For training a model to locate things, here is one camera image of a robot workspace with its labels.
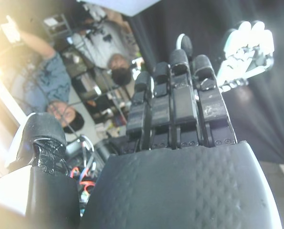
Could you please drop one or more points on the person in blue shirt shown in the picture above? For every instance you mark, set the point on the person in blue shirt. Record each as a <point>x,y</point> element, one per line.
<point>55,81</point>

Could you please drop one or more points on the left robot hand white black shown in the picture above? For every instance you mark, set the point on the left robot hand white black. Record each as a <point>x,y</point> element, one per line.
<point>180,186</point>

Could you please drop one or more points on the person in white shirt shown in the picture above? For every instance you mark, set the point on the person in white shirt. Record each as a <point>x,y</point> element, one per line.
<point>108,45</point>

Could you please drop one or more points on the metal storage shelf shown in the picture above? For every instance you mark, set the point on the metal storage shelf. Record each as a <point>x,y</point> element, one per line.
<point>57,25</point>

